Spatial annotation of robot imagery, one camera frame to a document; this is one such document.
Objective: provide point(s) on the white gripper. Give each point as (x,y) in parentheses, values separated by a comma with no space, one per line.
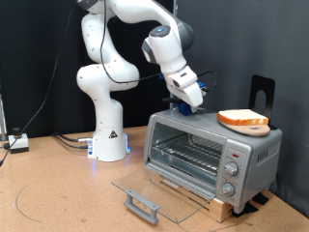
(191,93)

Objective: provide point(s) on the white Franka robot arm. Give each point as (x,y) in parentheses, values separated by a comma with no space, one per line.
(106,77)

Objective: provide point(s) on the silver toaster oven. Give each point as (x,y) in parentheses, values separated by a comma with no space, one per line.
(257,161)

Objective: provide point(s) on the white bread slice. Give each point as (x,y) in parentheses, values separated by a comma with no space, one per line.
(241,116)

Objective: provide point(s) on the small wooden cutting board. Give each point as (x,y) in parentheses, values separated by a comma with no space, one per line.
(254,130)

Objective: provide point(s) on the black metal bookend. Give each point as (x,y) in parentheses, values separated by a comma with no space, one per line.
(256,90)

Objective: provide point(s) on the silver temperature knob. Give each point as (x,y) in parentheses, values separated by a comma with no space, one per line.
(231,168)

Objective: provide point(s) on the silver timer knob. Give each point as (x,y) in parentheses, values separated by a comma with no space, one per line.
(227,189)

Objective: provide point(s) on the wooden block base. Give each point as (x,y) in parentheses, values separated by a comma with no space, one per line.
(222,209)

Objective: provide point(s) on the vertical metal pole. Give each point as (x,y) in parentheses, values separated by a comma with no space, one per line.
(174,6)

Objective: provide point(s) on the black foam pad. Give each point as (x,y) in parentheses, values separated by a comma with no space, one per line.
(244,209)
(261,198)

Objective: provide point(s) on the grey emergency stop box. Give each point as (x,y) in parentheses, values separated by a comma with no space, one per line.
(19,143)

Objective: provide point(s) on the metal stand leg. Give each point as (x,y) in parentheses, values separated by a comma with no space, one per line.
(2,119)

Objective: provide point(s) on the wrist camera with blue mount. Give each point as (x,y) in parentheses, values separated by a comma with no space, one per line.
(201,85)

